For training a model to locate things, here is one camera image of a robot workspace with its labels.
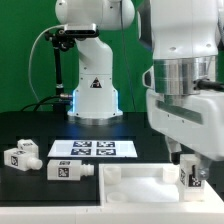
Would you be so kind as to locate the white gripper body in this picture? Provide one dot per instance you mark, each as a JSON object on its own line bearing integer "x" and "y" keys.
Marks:
{"x": 198, "y": 123}

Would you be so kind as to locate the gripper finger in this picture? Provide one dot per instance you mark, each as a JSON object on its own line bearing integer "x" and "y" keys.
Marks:
{"x": 174, "y": 149}
{"x": 203, "y": 167}

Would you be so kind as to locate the white square tabletop part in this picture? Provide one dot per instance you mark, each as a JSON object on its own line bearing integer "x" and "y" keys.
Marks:
{"x": 145, "y": 184}

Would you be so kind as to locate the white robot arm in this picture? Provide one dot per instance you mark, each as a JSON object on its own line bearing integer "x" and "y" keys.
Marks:
{"x": 182, "y": 36}

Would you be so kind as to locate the white L-shaped fence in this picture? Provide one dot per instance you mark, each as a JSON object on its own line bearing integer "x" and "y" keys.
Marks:
{"x": 30, "y": 199}

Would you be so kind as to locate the white paper with tags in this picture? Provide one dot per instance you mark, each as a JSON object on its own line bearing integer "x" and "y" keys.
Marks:
{"x": 92, "y": 148}

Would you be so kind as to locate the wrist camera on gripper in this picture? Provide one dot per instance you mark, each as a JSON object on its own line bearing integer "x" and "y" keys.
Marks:
{"x": 148, "y": 78}

